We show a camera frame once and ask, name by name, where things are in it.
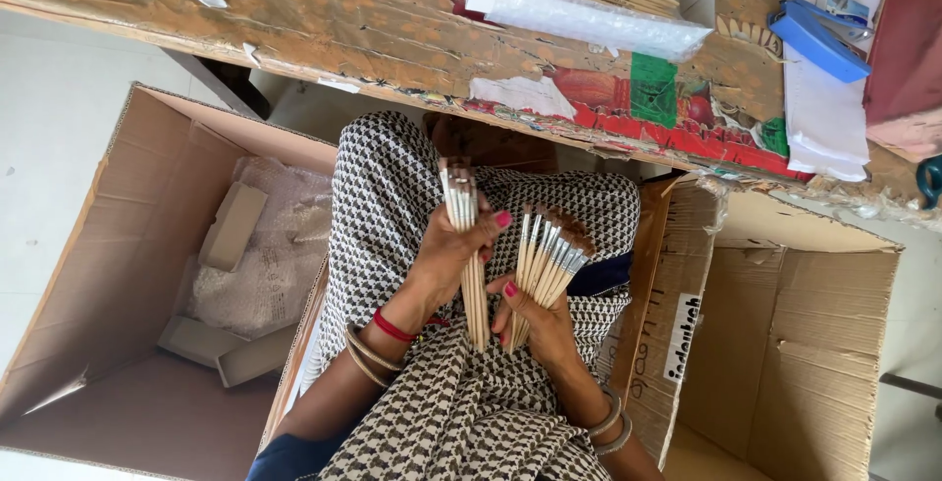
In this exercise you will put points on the person's left hand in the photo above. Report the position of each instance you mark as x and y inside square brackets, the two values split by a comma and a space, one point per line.
[441, 256]

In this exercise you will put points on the person's right hand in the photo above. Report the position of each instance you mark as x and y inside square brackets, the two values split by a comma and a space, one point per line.
[548, 326]

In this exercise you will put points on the tight bundle of wooden paintbrushes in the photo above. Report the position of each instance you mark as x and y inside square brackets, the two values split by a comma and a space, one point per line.
[465, 201]

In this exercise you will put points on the fanned bunch of wooden paintbrushes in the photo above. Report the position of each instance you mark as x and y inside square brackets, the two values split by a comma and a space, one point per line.
[548, 260]

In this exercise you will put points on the silver bangle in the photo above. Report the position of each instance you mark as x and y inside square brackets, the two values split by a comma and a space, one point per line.
[620, 438]
[609, 416]

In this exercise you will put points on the gold bangle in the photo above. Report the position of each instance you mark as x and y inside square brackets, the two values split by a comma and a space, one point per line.
[374, 354]
[364, 370]

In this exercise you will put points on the crumpled bubble wrap sheet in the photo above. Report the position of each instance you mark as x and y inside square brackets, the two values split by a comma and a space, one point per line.
[276, 260]

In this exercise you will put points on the small grey cardboard box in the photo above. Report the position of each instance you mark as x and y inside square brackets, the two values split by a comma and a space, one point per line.
[254, 357]
[193, 339]
[232, 225]

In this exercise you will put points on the printed brown cardboard carton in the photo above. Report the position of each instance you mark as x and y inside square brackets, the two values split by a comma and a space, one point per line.
[802, 341]

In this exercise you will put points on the worn brown patterned table cover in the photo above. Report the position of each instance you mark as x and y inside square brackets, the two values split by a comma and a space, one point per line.
[331, 17]

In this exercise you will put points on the clear bubble wrap strip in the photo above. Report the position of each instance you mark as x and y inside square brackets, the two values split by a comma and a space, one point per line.
[589, 21]

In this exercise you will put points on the dark table leg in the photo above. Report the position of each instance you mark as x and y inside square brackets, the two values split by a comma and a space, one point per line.
[217, 83]

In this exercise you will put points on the plain brown cardboard carton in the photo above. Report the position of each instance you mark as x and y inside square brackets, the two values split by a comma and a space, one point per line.
[147, 194]

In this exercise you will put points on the stack of white papers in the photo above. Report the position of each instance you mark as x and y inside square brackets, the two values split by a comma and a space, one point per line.
[820, 116]

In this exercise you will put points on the dark metal bar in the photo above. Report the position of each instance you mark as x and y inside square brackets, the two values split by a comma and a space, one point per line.
[912, 385]

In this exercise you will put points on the blue stapler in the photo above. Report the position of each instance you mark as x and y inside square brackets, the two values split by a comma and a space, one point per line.
[817, 39]

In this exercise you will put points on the small blue staple box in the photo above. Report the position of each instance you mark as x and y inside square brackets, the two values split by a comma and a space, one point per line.
[846, 6]

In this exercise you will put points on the maroon book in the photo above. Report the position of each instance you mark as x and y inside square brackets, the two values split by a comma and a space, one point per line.
[909, 61]

